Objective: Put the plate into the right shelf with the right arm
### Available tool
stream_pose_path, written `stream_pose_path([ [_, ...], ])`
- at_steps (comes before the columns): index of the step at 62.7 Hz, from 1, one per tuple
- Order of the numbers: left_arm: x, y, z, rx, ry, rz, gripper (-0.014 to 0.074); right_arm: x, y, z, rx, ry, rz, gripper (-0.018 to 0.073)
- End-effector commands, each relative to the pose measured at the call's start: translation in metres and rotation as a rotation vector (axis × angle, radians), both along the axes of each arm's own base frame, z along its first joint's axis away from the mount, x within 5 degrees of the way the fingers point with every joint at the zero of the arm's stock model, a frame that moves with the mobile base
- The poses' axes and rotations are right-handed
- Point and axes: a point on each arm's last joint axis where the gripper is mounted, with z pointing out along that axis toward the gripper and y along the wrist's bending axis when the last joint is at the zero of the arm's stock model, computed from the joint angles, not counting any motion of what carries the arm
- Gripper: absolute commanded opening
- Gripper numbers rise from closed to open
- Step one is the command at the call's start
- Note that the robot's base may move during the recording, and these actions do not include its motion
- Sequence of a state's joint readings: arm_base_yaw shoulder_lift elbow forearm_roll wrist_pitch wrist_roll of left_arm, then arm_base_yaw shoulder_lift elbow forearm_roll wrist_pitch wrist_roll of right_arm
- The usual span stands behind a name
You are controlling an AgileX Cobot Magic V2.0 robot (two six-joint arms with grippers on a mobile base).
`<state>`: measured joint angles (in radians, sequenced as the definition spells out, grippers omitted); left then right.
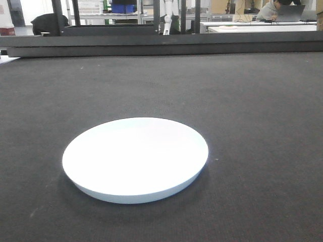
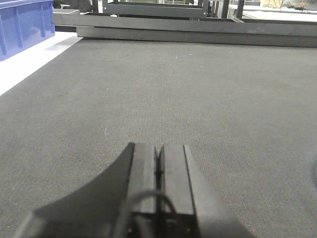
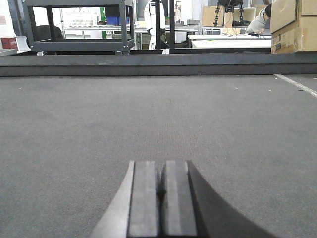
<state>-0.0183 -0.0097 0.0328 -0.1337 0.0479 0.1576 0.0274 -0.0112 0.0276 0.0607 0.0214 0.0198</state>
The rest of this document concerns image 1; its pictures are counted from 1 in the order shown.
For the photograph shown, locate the light blue round tray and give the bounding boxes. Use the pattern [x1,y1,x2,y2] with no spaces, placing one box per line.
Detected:
[62,117,208,204]

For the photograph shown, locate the white humanoid robot arm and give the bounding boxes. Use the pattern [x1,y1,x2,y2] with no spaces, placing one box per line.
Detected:
[160,0,173,35]

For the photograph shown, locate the blue storage bin background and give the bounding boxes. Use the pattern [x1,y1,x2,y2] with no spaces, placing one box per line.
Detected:
[112,4,137,14]

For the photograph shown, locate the white desk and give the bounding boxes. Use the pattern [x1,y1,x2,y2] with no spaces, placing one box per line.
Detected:
[200,21,317,34]

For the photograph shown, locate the black bag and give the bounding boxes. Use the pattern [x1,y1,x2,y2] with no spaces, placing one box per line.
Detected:
[31,13,58,36]

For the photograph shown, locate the seated person in grey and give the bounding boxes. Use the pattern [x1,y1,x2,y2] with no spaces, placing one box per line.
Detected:
[255,0,293,21]

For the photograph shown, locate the grey laptop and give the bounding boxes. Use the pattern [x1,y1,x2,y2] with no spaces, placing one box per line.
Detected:
[276,5,305,22]

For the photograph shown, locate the black table edge frame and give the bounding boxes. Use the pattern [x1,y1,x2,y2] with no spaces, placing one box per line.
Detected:
[1,31,322,57]

